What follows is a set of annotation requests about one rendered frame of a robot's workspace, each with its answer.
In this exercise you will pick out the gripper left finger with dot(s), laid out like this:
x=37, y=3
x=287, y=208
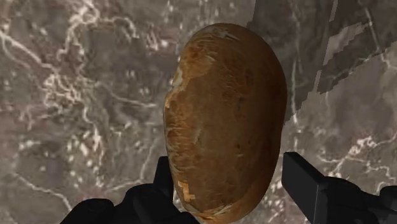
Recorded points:
x=145, y=201

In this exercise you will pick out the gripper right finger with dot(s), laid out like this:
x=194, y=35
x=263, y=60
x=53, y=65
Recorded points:
x=325, y=198

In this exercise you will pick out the brown bread loaf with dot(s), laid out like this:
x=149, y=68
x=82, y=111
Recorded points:
x=225, y=124

